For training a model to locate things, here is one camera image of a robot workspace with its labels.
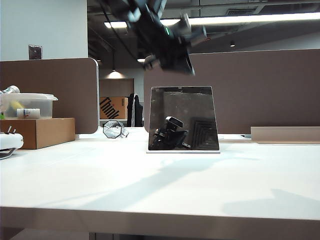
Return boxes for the white remote controller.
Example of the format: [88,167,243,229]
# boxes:
[0,125,25,160]

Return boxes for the yellow item in container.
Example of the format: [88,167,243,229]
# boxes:
[9,99,26,111]

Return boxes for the orange Think printed box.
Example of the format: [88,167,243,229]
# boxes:
[99,96,129,120]

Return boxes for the ceiling air vent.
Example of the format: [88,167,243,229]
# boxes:
[224,8,259,16]

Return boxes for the distant brown partition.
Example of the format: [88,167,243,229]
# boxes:
[99,78,135,98]

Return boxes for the brown rounded desk partition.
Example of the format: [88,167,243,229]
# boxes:
[0,57,100,135]

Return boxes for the wide brown desk partition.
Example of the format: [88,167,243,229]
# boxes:
[143,48,320,136]

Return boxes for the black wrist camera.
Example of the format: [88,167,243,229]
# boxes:
[178,13,208,49]

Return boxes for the black hanging jacket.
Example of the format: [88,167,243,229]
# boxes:
[126,92,144,128]

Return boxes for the long ceiling strip light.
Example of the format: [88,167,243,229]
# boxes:
[103,11,320,29]

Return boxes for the hanging pendant lamp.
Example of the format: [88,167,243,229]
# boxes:
[108,49,121,73]

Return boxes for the white labelled bottle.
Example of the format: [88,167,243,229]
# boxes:
[16,107,41,120]

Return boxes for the brown cardboard box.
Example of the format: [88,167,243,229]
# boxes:
[0,117,76,150]

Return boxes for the silver white cylinder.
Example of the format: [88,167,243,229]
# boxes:
[0,85,21,96]

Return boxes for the beige cable tray flip lid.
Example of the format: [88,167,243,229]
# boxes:
[250,126,320,145]

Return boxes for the octagonal glass object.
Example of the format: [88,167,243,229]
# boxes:
[102,119,125,139]

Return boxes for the square mirror with white frame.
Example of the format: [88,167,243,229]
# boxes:
[146,85,222,154]

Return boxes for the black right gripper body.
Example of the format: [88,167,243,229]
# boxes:
[142,48,196,76]

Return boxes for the grey wall switch plate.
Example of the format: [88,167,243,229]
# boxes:
[28,44,43,61]

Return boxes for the clear plastic lidded container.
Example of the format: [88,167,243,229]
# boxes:
[0,92,59,120]

